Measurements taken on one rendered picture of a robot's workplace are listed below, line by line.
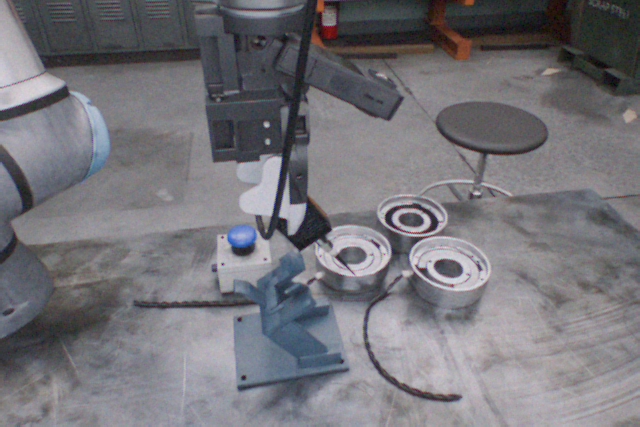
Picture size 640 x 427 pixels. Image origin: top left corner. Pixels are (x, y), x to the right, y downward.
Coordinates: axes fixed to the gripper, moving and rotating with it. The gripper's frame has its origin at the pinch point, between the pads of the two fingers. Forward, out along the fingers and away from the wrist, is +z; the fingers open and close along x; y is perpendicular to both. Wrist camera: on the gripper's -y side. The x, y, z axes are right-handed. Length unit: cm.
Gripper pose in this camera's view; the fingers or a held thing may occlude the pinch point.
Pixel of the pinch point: (295, 212)
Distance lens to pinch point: 48.8
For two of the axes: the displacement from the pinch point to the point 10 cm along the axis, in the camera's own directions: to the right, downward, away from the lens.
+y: -9.8, 1.0, -1.6
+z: 0.0, 8.3, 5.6
